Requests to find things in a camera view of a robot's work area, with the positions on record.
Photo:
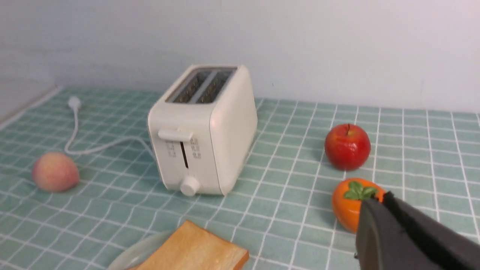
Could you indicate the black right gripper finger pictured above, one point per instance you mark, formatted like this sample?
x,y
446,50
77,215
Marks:
x,y
393,235

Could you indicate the toast slice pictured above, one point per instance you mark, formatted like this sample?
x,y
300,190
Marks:
x,y
191,247

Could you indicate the orange persimmon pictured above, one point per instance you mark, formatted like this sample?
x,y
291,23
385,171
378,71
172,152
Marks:
x,y
347,198

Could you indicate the red apple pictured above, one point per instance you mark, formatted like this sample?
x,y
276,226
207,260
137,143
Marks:
x,y
347,146

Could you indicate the white two-slot toaster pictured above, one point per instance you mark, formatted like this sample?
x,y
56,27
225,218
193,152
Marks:
x,y
202,128

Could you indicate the light green round plate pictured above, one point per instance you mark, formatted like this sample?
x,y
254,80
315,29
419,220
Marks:
x,y
139,252

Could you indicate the green checkered tablecloth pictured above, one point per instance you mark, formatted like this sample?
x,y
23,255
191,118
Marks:
x,y
280,208

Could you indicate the pink peach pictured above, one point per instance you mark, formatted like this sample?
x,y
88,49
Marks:
x,y
55,172

